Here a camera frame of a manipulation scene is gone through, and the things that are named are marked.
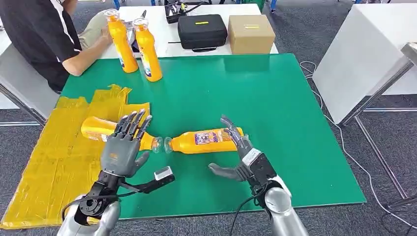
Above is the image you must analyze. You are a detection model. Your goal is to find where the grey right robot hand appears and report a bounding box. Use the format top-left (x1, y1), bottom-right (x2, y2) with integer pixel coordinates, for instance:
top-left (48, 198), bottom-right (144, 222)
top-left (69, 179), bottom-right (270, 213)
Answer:
top-left (208, 115), bottom-right (253, 182)

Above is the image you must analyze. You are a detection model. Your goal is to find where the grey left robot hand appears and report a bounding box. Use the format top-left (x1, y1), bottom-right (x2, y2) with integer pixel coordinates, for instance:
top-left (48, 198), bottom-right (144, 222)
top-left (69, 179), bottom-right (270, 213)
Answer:
top-left (100, 109), bottom-right (153, 178)

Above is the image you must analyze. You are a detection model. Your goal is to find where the person's hand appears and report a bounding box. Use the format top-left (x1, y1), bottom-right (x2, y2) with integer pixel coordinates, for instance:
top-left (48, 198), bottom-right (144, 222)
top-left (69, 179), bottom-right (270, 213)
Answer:
top-left (99, 26), bottom-right (113, 46)

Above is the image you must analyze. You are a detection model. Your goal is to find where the orange drink bottle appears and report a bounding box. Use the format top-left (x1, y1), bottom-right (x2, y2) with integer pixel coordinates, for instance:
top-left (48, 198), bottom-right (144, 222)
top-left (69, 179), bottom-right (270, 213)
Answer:
top-left (81, 116), bottom-right (163, 154)
top-left (104, 9), bottom-right (140, 74)
top-left (133, 18), bottom-right (163, 83)
top-left (164, 127), bottom-right (244, 155)

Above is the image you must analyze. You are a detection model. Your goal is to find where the black tablet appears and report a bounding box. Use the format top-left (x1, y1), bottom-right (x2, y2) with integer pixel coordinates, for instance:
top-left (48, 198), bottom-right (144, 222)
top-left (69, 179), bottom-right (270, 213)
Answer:
top-left (125, 9), bottom-right (148, 54)

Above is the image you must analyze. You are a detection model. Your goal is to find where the green table mat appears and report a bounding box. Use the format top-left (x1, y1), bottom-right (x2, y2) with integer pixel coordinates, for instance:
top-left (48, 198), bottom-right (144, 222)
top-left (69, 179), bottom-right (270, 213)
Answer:
top-left (60, 54), bottom-right (367, 219)

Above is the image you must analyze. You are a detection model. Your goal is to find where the white table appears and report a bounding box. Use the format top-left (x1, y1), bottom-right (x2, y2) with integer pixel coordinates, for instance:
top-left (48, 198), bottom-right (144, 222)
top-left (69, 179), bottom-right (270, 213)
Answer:
top-left (99, 3), bottom-right (280, 60)

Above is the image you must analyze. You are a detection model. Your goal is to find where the yellow taped sheet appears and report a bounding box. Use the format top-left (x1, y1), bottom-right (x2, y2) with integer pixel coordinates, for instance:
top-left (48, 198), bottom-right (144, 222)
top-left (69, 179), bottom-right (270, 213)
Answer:
top-left (0, 84), bottom-right (151, 230)

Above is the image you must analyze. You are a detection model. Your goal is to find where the person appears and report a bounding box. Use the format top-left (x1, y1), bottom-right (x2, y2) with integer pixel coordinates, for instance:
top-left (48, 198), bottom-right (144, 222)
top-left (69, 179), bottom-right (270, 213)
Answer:
top-left (0, 0), bottom-right (113, 93)

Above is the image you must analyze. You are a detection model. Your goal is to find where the black carrying case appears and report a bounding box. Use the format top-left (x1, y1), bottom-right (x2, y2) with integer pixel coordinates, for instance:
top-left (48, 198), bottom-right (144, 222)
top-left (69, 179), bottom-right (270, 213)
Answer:
top-left (177, 14), bottom-right (228, 53)

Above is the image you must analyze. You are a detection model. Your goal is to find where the brown cardboard box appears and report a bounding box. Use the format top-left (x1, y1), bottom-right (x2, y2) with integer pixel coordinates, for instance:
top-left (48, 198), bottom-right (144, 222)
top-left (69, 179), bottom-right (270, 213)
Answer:
top-left (227, 15), bottom-right (276, 55)

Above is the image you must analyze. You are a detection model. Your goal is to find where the green plastic crate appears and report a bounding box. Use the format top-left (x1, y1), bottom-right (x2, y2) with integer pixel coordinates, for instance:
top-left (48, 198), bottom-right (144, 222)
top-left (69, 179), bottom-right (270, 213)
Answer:
top-left (242, 0), bottom-right (265, 10)

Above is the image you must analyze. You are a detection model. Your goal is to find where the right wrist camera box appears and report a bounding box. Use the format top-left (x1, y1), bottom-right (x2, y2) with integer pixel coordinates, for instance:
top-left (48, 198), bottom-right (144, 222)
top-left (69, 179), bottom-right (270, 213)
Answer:
top-left (241, 148), bottom-right (262, 167)

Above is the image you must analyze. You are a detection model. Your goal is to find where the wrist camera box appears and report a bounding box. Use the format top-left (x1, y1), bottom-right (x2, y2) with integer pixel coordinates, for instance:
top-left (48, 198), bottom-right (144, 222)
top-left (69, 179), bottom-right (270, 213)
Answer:
top-left (241, 148), bottom-right (262, 167)
top-left (153, 166), bottom-right (176, 188)

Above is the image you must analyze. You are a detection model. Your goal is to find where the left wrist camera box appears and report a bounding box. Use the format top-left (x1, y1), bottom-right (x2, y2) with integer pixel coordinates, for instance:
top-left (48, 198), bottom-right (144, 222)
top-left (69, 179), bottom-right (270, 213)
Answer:
top-left (153, 166), bottom-right (176, 188)

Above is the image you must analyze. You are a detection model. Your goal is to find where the white floor cable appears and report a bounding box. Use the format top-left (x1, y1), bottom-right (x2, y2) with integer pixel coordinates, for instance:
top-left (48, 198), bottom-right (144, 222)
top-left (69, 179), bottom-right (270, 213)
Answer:
top-left (299, 61), bottom-right (417, 229)

